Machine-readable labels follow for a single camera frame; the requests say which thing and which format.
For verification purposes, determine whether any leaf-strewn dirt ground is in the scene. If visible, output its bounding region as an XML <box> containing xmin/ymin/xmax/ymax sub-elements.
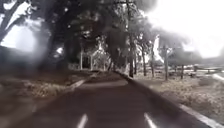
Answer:
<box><xmin>0</xmin><ymin>68</ymin><xmax>98</xmax><ymax>128</ymax></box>
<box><xmin>133</xmin><ymin>68</ymin><xmax>224</xmax><ymax>124</ymax></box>

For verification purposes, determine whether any grey paved path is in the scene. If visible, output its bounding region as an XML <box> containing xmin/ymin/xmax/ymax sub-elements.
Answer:
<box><xmin>9</xmin><ymin>71</ymin><xmax>208</xmax><ymax>128</ymax></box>

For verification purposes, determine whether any dark wall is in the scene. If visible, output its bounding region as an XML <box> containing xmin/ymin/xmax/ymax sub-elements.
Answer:
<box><xmin>0</xmin><ymin>44</ymin><xmax>44</xmax><ymax>76</ymax></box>

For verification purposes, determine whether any robot's own part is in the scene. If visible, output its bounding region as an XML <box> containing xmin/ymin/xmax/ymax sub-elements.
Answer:
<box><xmin>143</xmin><ymin>112</ymin><xmax>158</xmax><ymax>128</ymax></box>
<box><xmin>76</xmin><ymin>113</ymin><xmax>89</xmax><ymax>128</ymax></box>

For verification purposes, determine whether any pale concrete kerb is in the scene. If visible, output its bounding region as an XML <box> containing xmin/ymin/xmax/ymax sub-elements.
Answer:
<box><xmin>63</xmin><ymin>71</ymin><xmax>99</xmax><ymax>93</ymax></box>
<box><xmin>114</xmin><ymin>71</ymin><xmax>224</xmax><ymax>128</ymax></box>

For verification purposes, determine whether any row of trees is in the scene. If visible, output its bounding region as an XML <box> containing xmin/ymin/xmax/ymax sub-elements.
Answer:
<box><xmin>0</xmin><ymin>0</ymin><xmax>201</xmax><ymax>81</ymax></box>

